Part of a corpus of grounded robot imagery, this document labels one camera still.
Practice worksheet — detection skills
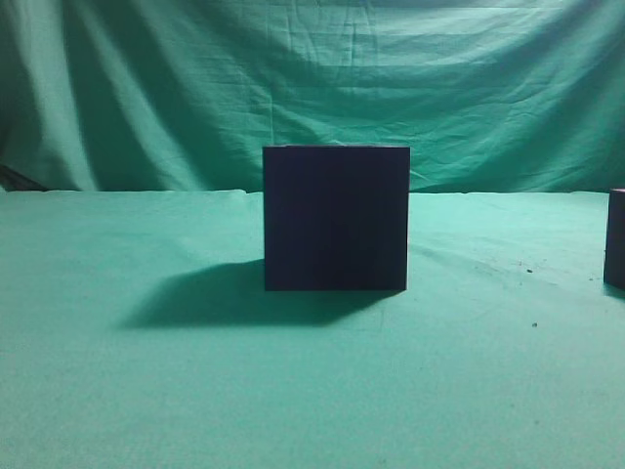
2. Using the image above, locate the dark purple cube block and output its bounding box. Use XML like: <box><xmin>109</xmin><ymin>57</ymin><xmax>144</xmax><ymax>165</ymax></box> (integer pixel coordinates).
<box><xmin>604</xmin><ymin>189</ymin><xmax>625</xmax><ymax>289</ymax></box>

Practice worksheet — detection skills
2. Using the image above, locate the dark blue groove box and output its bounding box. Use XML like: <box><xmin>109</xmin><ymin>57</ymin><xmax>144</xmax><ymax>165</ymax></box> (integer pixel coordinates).
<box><xmin>263</xmin><ymin>145</ymin><xmax>411</xmax><ymax>291</ymax></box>

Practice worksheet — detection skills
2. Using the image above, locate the green cloth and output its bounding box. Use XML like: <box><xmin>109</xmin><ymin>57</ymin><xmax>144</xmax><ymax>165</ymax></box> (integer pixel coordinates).
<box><xmin>1</xmin><ymin>1</ymin><xmax>624</xmax><ymax>468</ymax></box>

